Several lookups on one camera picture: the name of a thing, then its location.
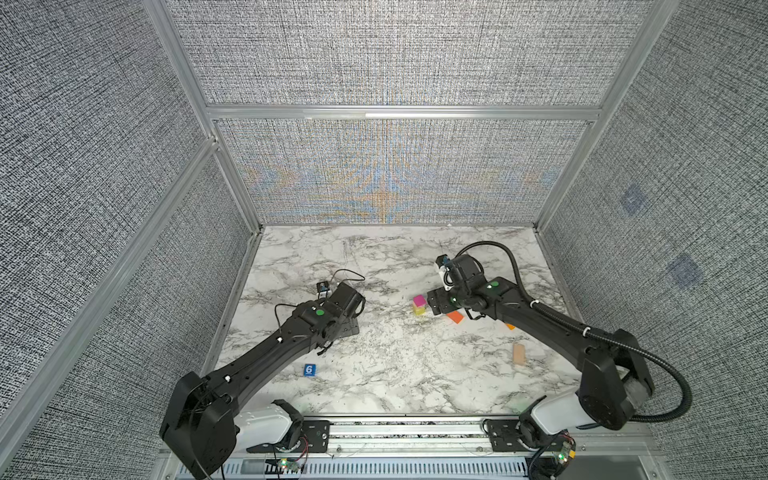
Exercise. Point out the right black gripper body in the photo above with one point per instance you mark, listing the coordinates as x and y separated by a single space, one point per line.
461 295

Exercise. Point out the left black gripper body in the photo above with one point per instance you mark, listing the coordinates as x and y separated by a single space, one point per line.
349 327

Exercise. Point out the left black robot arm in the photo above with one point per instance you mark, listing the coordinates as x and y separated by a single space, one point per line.
199 425

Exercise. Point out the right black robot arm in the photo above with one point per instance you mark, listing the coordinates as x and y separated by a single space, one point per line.
615 380

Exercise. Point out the red-orange flat block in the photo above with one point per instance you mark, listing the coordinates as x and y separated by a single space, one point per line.
455 316

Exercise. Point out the natural wood plank block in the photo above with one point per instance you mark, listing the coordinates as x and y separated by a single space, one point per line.
519 354

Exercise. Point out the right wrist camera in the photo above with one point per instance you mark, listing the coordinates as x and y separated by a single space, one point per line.
442 264

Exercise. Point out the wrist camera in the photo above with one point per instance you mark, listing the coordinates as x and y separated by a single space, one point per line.
323 289
442 264

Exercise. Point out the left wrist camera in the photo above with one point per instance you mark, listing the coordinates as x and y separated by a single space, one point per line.
323 289

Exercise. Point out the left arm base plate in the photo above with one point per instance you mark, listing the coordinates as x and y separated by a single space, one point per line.
310 436

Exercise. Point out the aluminium front rail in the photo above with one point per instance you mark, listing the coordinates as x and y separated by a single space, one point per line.
451 447

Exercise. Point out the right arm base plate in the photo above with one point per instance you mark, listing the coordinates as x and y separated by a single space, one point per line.
506 435

